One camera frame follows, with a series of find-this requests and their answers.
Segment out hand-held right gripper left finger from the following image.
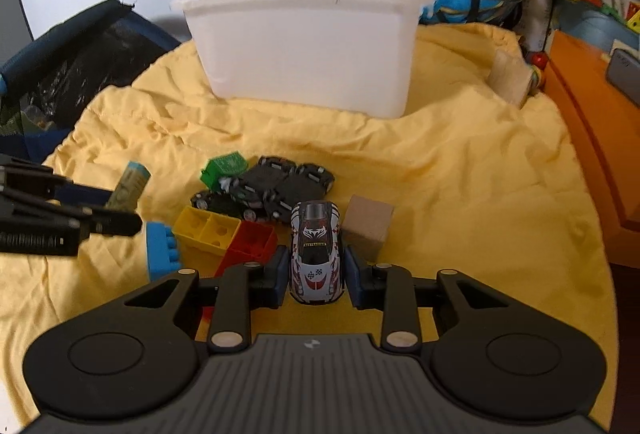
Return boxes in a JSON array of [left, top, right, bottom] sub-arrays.
[[122, 245, 292, 351]]

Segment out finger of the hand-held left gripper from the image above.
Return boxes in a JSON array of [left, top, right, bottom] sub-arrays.
[[50, 180, 114, 208], [64, 205, 144, 240]]

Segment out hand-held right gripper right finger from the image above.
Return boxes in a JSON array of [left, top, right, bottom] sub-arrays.
[[344, 245, 506, 351]]

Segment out white toy race car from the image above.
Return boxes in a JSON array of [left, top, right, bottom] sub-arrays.
[[289, 200, 346, 305]]

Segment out light blue building block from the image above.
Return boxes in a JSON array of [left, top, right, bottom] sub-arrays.
[[104, 160, 152, 215]]

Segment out white plastic container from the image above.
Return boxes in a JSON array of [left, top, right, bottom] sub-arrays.
[[170, 0, 441, 120]]

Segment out red building block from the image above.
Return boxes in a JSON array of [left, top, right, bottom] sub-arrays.
[[202, 220, 279, 321]]

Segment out wooden cube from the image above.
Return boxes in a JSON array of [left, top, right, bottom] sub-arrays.
[[341, 195, 394, 263]]

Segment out yellow building block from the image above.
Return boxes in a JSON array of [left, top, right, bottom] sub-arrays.
[[172, 206, 242, 261]]

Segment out black toy car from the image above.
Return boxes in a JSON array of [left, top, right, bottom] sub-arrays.
[[190, 188, 262, 221], [234, 156, 301, 210], [265, 162, 336, 223]]

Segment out green toy block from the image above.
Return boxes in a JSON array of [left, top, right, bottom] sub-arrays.
[[200, 153, 249, 191]]

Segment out dark blue bag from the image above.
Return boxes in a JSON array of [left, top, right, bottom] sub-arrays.
[[0, 0, 183, 165]]

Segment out yellow blanket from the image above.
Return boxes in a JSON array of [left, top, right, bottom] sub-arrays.
[[0, 21, 618, 426]]

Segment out wooden block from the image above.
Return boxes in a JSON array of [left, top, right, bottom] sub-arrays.
[[488, 49, 534, 109]]

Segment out small colourful toy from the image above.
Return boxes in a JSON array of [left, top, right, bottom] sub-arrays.
[[529, 53, 549, 96]]

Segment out orange wooden furniture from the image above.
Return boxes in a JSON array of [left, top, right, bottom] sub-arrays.
[[542, 30, 640, 266]]

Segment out blue striped bag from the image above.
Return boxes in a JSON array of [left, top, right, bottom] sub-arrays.
[[419, 0, 525, 28]]

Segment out grey pouch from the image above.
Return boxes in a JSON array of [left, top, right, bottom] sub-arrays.
[[605, 48, 640, 109]]

